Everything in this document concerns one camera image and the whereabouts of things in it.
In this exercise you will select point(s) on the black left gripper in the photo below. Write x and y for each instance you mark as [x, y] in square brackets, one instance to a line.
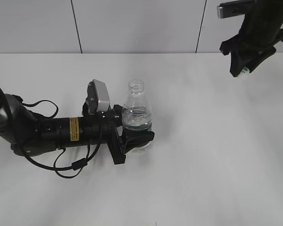
[101, 128]

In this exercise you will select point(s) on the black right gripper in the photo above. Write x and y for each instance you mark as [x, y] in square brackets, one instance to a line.
[246, 58]

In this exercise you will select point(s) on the white green bottle cap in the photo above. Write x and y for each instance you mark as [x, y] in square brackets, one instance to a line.
[244, 71]

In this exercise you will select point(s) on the clear cestbon water bottle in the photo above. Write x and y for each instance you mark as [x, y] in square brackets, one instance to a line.
[136, 113]

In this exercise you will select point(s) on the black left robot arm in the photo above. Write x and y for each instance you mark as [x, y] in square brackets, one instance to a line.
[39, 134]

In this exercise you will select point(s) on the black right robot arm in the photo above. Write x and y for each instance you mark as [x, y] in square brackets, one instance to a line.
[261, 29]

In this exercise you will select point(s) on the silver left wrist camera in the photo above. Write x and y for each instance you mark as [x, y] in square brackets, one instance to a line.
[97, 97]

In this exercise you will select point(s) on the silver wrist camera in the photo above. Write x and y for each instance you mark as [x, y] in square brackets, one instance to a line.
[234, 8]
[97, 97]

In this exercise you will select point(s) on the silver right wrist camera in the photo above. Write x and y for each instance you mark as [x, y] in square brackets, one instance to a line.
[234, 8]

